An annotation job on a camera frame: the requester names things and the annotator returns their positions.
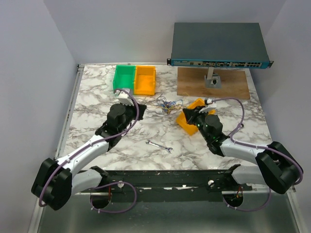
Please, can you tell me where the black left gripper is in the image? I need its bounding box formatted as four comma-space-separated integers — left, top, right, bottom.
119, 99, 146, 133

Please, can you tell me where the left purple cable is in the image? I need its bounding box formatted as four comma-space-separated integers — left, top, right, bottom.
38, 89, 139, 214

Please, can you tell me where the orange plastic bin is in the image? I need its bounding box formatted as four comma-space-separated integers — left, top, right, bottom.
134, 66, 156, 96

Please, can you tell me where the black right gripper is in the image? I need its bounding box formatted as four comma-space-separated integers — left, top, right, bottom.
184, 105, 211, 141

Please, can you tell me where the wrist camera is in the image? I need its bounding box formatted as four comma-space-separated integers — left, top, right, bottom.
115, 88, 134, 106
199, 98, 217, 114

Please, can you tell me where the green plastic bin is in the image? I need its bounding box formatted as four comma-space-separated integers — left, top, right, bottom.
113, 65, 136, 94

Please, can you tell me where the coloured wire bundle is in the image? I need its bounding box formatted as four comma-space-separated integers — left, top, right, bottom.
147, 93, 190, 115

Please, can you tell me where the wooden base board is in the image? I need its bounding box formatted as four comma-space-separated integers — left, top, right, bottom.
177, 67, 250, 100

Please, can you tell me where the small silver open-end wrench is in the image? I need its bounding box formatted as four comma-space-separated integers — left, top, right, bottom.
145, 140, 173, 153

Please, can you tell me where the grey switch stand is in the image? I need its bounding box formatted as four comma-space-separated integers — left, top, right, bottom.
204, 67, 221, 89

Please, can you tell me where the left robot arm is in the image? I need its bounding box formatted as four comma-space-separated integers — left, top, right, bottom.
31, 103, 147, 210

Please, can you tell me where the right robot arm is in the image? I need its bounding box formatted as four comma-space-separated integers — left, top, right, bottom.
183, 106, 303, 194

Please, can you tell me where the black mounting rail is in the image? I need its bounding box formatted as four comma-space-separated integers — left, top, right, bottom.
80, 164, 253, 202

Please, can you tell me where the purple cable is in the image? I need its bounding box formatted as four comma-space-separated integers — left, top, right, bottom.
211, 97, 304, 211
38, 89, 139, 214

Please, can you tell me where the loose yellow plastic bin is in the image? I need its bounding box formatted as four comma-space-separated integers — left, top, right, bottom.
176, 98, 219, 135

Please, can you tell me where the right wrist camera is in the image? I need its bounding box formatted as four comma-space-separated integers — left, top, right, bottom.
199, 98, 217, 114

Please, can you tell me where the blue network switch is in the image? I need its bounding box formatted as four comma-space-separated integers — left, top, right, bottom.
167, 22, 274, 69

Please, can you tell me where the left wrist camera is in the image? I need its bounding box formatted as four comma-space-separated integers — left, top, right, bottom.
115, 88, 134, 106

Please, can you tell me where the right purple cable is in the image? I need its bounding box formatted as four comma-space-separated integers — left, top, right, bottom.
211, 97, 304, 211

